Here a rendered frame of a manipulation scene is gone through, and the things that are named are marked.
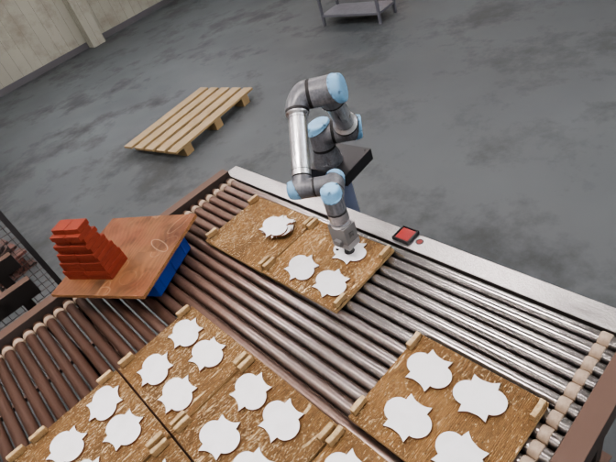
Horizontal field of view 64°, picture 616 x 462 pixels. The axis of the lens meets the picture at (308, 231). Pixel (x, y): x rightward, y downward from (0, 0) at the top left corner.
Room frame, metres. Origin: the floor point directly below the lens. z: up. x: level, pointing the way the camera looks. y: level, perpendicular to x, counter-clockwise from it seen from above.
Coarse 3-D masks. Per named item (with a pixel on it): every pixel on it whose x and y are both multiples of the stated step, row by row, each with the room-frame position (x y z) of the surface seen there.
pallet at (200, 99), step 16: (192, 96) 6.04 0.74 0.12; (208, 96) 5.89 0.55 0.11; (224, 96) 5.66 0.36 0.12; (240, 96) 5.48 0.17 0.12; (176, 112) 5.76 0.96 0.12; (192, 112) 5.55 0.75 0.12; (208, 112) 5.38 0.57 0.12; (224, 112) 5.25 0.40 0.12; (160, 128) 5.43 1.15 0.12; (176, 128) 5.27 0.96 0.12; (192, 128) 5.15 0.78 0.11; (208, 128) 5.22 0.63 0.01; (128, 144) 5.34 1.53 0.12; (144, 144) 5.18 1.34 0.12; (160, 144) 5.05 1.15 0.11; (176, 144) 4.87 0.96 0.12
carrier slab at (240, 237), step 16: (256, 208) 1.96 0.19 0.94; (272, 208) 1.91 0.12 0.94; (288, 208) 1.87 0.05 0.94; (240, 224) 1.89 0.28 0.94; (256, 224) 1.84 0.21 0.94; (208, 240) 1.86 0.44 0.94; (224, 240) 1.81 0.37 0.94; (240, 240) 1.77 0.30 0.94; (256, 240) 1.72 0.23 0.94; (272, 240) 1.68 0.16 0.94; (288, 240) 1.64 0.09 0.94; (240, 256) 1.66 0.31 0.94; (256, 256) 1.62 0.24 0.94; (272, 256) 1.58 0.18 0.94
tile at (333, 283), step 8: (320, 272) 1.38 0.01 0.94; (328, 272) 1.36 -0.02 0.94; (336, 272) 1.34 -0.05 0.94; (320, 280) 1.33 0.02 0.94; (328, 280) 1.32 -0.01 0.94; (336, 280) 1.30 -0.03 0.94; (344, 280) 1.29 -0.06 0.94; (320, 288) 1.30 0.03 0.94; (328, 288) 1.28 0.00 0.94; (336, 288) 1.27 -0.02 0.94; (344, 288) 1.25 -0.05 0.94; (336, 296) 1.23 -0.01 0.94
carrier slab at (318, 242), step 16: (320, 224) 1.67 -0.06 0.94; (304, 240) 1.60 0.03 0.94; (320, 240) 1.57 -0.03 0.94; (368, 240) 1.46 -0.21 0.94; (288, 256) 1.55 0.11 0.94; (320, 256) 1.47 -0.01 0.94; (368, 256) 1.37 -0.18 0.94; (272, 272) 1.48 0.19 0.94; (288, 272) 1.45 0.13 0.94; (352, 272) 1.32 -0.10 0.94; (368, 272) 1.29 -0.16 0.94; (304, 288) 1.33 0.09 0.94; (352, 288) 1.25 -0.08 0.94; (320, 304) 1.24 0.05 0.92
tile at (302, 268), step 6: (294, 258) 1.51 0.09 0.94; (300, 258) 1.49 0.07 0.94; (306, 258) 1.48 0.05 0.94; (312, 258) 1.47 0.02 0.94; (294, 264) 1.47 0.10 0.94; (300, 264) 1.46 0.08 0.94; (306, 264) 1.45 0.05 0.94; (312, 264) 1.44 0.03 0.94; (288, 270) 1.45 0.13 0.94; (294, 270) 1.44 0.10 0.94; (300, 270) 1.43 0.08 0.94; (306, 270) 1.41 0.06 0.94; (312, 270) 1.40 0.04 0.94; (294, 276) 1.41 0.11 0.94; (300, 276) 1.40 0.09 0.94; (306, 276) 1.38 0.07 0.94; (312, 276) 1.38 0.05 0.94
